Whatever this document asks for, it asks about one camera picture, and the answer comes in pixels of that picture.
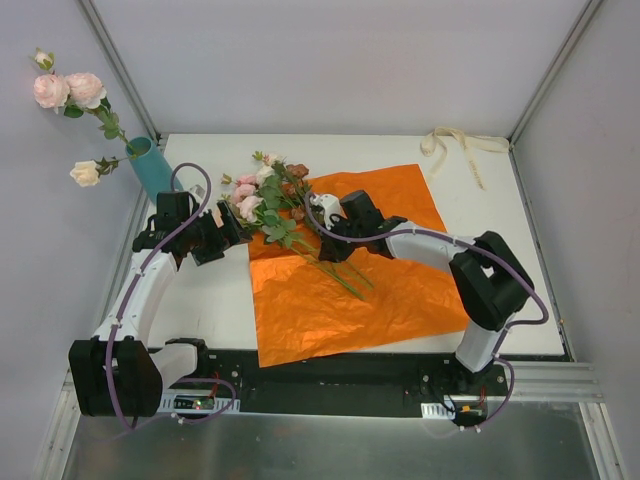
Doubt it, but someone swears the right white cable duct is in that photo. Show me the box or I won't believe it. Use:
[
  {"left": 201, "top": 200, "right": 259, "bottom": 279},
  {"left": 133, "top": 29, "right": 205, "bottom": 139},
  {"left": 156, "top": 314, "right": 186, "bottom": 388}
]
[{"left": 420, "top": 402, "right": 456, "bottom": 421}]

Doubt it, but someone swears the left aluminium frame post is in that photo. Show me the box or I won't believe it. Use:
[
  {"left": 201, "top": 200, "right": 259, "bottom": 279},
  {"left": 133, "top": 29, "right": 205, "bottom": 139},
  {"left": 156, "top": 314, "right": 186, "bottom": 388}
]
[{"left": 75, "top": 0, "right": 162, "bottom": 143}]

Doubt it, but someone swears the pink two-bloom flower stem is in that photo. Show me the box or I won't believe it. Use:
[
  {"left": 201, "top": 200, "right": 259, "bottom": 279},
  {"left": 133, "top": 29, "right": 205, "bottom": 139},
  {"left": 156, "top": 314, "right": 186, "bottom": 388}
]
[{"left": 30, "top": 48, "right": 144, "bottom": 157}]

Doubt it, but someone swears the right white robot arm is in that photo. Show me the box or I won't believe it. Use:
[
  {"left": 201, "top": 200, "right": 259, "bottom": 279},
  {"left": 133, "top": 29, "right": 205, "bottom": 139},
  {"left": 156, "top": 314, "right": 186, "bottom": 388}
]
[{"left": 304, "top": 190, "right": 535, "bottom": 395}]

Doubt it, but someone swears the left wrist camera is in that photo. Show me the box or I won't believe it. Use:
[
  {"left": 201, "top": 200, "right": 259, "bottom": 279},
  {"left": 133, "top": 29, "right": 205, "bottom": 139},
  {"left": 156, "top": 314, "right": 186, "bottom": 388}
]
[{"left": 189, "top": 184, "right": 208, "bottom": 206}]

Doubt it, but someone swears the cream ribbon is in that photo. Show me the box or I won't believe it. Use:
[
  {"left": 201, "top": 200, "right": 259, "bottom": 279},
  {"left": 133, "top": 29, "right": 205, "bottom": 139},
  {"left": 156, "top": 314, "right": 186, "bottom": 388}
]
[{"left": 418, "top": 126, "right": 511, "bottom": 192}]

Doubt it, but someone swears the right aluminium frame post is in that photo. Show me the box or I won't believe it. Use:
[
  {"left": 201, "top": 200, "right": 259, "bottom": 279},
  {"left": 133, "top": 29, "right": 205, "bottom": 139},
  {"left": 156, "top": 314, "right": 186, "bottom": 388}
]
[{"left": 504, "top": 0, "right": 609, "bottom": 146}]

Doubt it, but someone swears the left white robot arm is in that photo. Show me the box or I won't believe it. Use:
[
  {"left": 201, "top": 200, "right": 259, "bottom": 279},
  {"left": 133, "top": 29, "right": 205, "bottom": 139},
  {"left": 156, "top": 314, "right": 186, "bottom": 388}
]
[{"left": 68, "top": 191, "right": 251, "bottom": 419}]

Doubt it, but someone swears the left white cable duct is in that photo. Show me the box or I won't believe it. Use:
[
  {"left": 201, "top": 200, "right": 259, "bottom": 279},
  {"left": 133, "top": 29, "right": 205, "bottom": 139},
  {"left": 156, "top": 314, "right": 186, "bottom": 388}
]
[{"left": 157, "top": 393, "right": 241, "bottom": 415}]

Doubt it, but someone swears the pink artificial flower bouquet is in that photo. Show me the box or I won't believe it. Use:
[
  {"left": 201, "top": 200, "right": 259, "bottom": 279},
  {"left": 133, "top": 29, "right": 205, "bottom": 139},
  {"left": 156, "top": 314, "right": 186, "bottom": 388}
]
[{"left": 220, "top": 151, "right": 374, "bottom": 300}]

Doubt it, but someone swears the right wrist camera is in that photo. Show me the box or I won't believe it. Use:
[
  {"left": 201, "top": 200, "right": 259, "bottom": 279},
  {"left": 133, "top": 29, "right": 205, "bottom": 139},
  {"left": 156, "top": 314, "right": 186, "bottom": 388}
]
[{"left": 309, "top": 193, "right": 343, "bottom": 230}]

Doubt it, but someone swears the cream single rose stem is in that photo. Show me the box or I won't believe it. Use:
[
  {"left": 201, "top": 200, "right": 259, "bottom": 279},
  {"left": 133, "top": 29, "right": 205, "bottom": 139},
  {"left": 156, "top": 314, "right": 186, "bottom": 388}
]
[{"left": 69, "top": 156, "right": 134, "bottom": 188}]

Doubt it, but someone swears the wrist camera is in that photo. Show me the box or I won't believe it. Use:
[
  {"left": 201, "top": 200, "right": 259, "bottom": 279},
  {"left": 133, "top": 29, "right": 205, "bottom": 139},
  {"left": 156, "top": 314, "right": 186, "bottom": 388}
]
[
  {"left": 189, "top": 184, "right": 208, "bottom": 206},
  {"left": 309, "top": 193, "right": 343, "bottom": 230}
]

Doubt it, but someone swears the white cable duct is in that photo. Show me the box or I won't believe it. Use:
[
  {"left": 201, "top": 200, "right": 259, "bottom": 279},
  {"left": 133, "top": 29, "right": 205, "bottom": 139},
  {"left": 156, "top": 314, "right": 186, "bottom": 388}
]
[
  {"left": 157, "top": 393, "right": 241, "bottom": 415},
  {"left": 420, "top": 402, "right": 456, "bottom": 421}
]

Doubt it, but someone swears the teal cylindrical vase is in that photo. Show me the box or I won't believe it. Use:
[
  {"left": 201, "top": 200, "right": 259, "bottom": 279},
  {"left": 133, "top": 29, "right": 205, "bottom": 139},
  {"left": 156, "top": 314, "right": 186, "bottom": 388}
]
[{"left": 125, "top": 137, "right": 173, "bottom": 205}]

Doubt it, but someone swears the aluminium frame post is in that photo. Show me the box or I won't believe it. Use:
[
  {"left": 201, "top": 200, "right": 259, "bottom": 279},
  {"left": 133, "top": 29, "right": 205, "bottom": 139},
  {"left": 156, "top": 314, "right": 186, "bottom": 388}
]
[
  {"left": 75, "top": 0, "right": 162, "bottom": 143},
  {"left": 504, "top": 0, "right": 609, "bottom": 146}
]

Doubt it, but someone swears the aluminium front rail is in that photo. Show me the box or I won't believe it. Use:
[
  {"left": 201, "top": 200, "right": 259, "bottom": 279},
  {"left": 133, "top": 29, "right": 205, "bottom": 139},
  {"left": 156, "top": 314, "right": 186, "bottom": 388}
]
[{"left": 512, "top": 361, "right": 604, "bottom": 403}]

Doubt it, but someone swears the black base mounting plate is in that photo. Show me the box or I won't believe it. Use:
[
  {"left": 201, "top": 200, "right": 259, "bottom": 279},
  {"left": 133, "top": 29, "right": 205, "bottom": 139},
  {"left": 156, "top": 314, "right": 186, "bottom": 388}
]
[{"left": 166, "top": 350, "right": 508, "bottom": 418}]

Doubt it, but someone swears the orange wrapping paper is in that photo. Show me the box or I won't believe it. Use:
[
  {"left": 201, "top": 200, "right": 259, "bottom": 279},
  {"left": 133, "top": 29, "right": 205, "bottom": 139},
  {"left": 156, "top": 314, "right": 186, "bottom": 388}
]
[{"left": 232, "top": 163, "right": 468, "bottom": 367}]

